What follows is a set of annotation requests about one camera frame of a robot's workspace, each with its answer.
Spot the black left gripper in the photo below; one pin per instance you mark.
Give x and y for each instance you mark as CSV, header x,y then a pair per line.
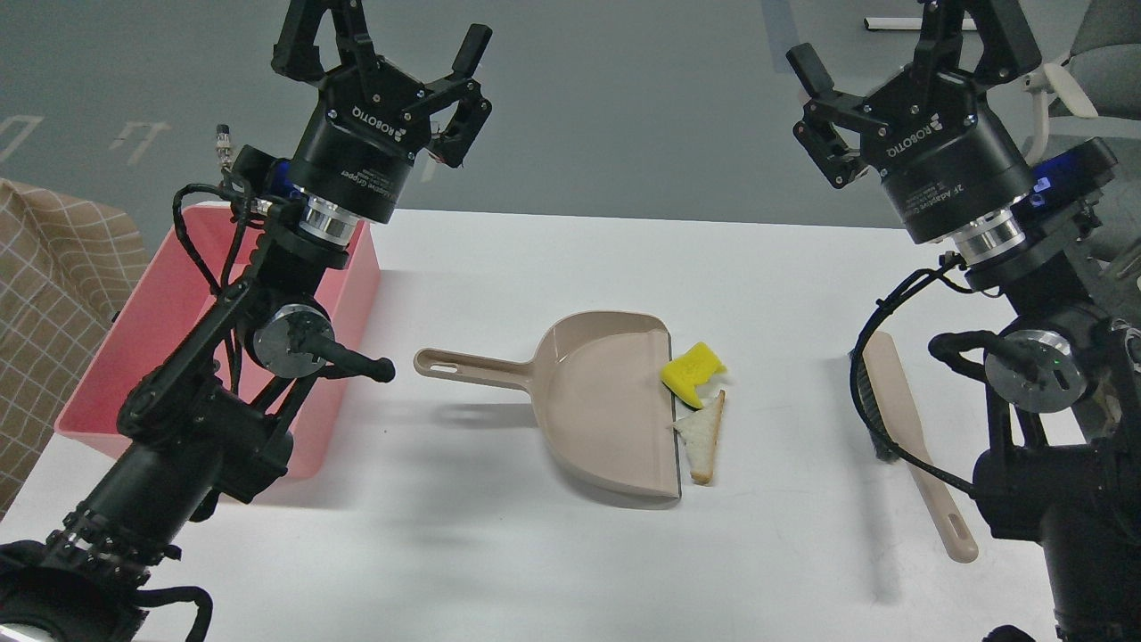
x,y
361,143

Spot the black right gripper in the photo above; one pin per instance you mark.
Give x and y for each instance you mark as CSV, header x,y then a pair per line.
x,y
945,152

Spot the beige hand brush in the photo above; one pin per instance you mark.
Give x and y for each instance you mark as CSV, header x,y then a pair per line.
x,y
883,392

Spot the yellow sponge piece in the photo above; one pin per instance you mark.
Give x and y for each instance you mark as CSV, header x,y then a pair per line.
x,y
684,375

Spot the beige plastic dustpan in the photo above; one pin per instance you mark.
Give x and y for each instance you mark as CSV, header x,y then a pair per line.
x,y
594,386

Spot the white bread slice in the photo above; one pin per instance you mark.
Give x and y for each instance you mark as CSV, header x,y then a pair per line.
x,y
699,434

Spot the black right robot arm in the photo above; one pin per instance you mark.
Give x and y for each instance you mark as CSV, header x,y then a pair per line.
x,y
1061,381

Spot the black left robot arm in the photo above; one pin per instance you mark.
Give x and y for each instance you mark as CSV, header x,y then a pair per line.
x,y
214,418

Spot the pink plastic bin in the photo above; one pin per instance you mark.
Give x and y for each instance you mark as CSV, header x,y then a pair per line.
x,y
163,308

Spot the white desk foot bar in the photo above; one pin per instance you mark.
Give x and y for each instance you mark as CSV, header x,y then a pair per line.
x,y
894,24

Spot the white office chair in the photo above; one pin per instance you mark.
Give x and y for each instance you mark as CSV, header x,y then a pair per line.
x,y
1098,77

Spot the beige checkered cloth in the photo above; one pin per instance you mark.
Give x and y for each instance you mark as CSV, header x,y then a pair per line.
x,y
67,266

